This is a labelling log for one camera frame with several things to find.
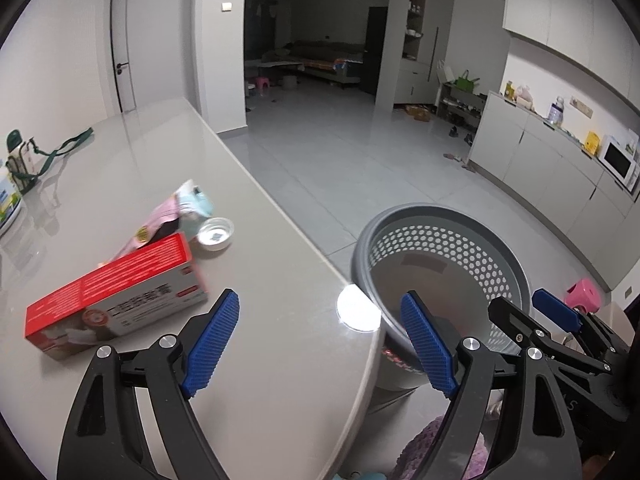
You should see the white bottle on counter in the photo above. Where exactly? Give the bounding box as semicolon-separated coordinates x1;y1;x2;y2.
547;96;564;127

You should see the white microwave oven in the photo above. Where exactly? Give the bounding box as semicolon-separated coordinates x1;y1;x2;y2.
598;136;639;193

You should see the shoe rack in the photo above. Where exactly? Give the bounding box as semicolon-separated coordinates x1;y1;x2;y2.
436;82;487;132

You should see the pink plastic stool near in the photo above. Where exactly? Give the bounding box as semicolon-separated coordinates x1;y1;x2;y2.
564;278;602;314

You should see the pink blue snack wrapper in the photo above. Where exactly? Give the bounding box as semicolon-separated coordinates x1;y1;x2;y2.
101;179;214;266

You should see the green handbag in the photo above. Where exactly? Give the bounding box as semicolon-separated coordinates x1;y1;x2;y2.
454;70;480;93

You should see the green capped water bottle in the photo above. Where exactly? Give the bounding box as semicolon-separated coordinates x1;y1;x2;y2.
6;129;38;195

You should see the red white toothpaste box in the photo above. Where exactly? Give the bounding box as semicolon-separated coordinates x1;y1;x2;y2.
24;232;208;361

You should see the white round jar lid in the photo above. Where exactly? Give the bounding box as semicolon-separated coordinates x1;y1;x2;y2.
196;217;234;252

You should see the cardboard box on floor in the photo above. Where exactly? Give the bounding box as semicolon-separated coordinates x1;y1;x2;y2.
405;105;432;122

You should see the milk powder can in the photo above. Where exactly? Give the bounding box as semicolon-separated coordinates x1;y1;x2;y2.
0;162;23;235

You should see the yellow box on counter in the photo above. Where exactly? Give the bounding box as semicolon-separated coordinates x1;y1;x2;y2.
584;131;600;156

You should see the grey perforated laundry basket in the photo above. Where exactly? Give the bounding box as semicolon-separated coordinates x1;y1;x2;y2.
350;203;530;391

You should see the white sideboard cabinet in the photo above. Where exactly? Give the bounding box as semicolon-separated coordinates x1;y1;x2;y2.
470;92;639;289

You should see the pink stool far room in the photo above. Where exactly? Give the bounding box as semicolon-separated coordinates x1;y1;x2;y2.
255;76;270;96

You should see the dark sofa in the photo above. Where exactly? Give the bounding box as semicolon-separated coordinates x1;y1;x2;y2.
260;40;364;86

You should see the white door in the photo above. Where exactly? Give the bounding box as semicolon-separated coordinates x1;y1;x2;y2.
110;0;198;113

